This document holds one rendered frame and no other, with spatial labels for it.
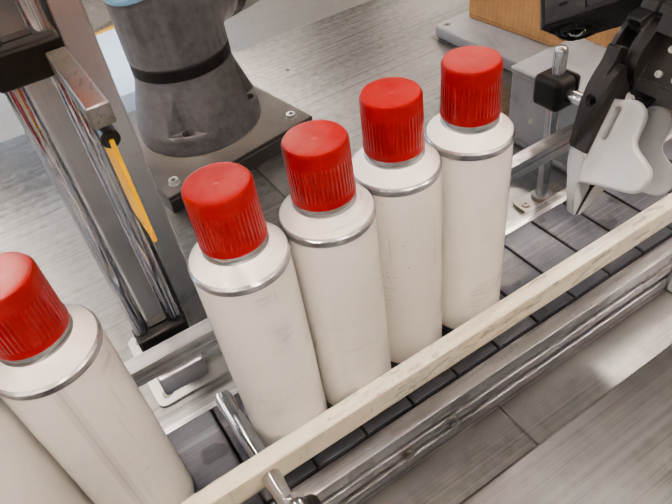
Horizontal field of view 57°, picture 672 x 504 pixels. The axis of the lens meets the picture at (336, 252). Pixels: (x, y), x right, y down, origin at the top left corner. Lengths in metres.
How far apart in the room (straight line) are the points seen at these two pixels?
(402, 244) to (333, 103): 0.50
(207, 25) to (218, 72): 0.05
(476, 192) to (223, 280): 0.16
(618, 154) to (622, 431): 0.18
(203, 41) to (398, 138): 0.42
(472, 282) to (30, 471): 0.28
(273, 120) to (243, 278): 0.49
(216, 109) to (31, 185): 0.26
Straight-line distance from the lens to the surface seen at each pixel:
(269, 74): 0.93
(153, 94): 0.74
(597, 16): 0.51
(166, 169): 0.74
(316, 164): 0.29
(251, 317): 0.31
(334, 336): 0.36
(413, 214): 0.34
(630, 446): 0.43
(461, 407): 0.46
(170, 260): 0.46
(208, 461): 0.43
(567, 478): 0.41
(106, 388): 0.31
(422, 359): 0.41
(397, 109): 0.31
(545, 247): 0.53
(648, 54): 0.46
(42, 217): 0.78
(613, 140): 0.47
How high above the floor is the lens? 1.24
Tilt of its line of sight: 43 degrees down
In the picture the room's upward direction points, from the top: 9 degrees counter-clockwise
